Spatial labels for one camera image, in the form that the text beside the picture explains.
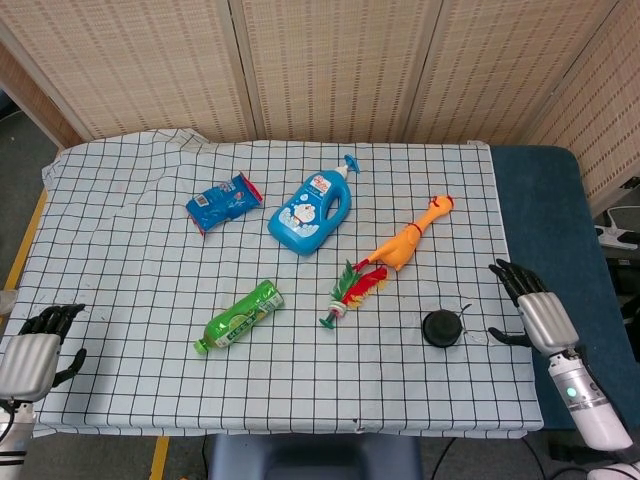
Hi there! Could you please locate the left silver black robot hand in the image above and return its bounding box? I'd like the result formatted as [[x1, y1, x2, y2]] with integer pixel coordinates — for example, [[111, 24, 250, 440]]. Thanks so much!
[[0, 303, 87, 403]]

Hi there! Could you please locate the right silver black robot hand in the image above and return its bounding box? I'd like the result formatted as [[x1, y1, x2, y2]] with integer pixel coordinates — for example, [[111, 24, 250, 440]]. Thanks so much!
[[488, 258, 580, 357]]

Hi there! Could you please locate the black bowl with dice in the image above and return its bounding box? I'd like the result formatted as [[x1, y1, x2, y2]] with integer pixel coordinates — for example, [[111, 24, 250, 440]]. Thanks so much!
[[422, 319, 467, 350]]

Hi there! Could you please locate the orange rubber chicken toy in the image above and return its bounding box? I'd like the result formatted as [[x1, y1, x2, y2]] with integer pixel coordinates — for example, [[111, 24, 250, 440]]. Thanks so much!
[[355, 193, 455, 273]]

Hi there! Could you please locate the colourful feather shuttlecock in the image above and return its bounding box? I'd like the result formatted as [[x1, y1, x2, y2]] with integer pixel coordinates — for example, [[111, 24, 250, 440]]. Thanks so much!
[[319, 258, 389, 331]]

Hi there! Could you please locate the green tea bottle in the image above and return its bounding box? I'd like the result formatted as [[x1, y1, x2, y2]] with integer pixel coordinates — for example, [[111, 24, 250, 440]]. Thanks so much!
[[194, 278, 286, 357]]

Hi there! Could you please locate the black white checkered tablecloth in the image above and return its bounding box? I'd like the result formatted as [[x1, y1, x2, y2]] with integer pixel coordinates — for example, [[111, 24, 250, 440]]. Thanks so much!
[[0, 128, 546, 439]]

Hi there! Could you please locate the blue snack bag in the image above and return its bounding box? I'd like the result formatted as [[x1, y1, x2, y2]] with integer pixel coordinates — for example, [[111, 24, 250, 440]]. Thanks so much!
[[185, 171, 265, 237]]

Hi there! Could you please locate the blue detergent bottle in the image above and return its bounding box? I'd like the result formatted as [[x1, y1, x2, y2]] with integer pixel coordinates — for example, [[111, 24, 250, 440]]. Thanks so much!
[[267, 153, 362, 257]]

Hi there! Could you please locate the dark blue chair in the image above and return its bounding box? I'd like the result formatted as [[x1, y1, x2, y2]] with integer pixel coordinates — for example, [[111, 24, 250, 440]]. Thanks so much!
[[207, 433, 424, 480]]

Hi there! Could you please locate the bamboo folding screen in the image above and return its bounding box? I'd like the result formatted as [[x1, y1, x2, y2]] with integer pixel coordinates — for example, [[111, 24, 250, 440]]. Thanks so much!
[[0, 0, 640, 217]]

